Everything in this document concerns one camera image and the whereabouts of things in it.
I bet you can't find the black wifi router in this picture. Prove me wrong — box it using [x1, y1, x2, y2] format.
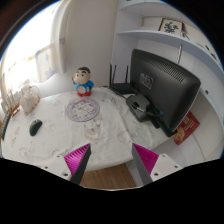
[109, 66, 135, 95]

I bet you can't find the white wall shelf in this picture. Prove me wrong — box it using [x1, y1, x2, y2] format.
[112, 0, 224, 105]

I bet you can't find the white lace tablecloth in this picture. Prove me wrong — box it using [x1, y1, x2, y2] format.
[2, 88, 168, 171]

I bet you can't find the white curtain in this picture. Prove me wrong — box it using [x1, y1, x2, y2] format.
[51, 0, 72, 74]

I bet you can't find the framed plant picture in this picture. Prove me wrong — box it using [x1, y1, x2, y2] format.
[159, 18, 183, 35]

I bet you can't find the cartoon boy figurine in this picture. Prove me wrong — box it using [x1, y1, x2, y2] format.
[72, 66, 94, 97]

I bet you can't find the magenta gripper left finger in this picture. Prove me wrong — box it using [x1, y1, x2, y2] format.
[64, 144, 91, 185]

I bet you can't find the clear glass jar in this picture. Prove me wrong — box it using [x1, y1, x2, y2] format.
[84, 119, 101, 141]

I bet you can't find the black computer monitor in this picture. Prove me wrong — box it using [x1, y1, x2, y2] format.
[126, 49, 201, 137]

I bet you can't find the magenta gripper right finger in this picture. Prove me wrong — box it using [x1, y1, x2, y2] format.
[132, 143, 159, 185]

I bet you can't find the black computer mouse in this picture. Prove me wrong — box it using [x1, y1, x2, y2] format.
[29, 119, 43, 136]

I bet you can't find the red booklet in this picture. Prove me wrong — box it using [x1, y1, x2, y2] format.
[173, 111, 200, 145]

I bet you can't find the black keyboard edge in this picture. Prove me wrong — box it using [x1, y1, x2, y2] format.
[0, 114, 11, 140]

